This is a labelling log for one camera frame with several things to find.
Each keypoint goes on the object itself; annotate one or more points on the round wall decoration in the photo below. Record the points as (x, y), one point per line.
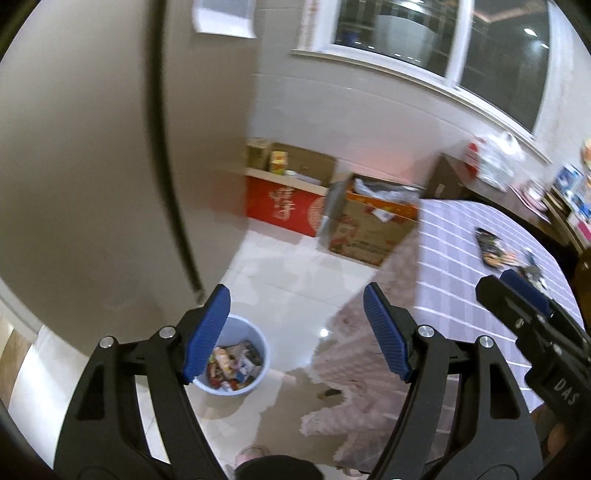
(586, 150)

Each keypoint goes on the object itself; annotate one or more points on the grey checked tablecloth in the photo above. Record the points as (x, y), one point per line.
(443, 286)

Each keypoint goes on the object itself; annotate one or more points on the yellow carton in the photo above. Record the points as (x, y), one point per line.
(279, 162)

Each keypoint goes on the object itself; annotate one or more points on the small brown cardboard box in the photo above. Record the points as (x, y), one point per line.
(258, 154)

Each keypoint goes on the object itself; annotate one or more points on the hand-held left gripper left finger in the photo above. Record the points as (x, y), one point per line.
(205, 337)

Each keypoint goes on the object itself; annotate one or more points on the black and white wrapper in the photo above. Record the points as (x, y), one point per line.
(535, 270)

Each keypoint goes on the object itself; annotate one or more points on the white paper sheet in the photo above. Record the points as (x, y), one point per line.
(226, 16)

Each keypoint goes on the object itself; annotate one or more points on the blue printed box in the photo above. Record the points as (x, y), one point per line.
(568, 177)

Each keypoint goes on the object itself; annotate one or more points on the small dark scrap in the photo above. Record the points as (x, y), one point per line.
(331, 393)

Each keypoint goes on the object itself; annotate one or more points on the red cardboard box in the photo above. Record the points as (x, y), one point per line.
(284, 205)

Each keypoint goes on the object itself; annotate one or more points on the white plastic bag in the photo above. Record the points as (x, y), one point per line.
(494, 159)

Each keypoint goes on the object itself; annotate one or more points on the brown metallic refrigerator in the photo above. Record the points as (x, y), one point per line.
(92, 161)

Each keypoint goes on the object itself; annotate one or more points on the patterned brown cardboard box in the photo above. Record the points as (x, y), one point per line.
(369, 226)

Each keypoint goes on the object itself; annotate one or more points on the wooden desk organizer shelf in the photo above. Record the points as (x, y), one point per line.
(572, 212)

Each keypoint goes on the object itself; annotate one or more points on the blue plastic bucket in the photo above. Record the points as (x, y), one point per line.
(263, 332)

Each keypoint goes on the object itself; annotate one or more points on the dark wooden cabinet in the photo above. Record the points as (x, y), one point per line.
(455, 184)

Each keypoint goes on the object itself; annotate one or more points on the white water tank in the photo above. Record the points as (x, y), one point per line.
(401, 30)

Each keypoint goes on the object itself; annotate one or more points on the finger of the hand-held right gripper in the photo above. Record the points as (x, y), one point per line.
(526, 288)
(508, 300)

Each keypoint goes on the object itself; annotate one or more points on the pile of snack wrappers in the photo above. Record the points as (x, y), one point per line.
(233, 367)

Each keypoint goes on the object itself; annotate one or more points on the dark snack packet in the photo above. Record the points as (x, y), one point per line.
(493, 247)

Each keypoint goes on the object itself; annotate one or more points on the white-framed sliding window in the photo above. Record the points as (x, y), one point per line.
(438, 41)

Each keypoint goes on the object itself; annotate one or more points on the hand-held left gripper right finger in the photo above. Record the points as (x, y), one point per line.
(385, 332)

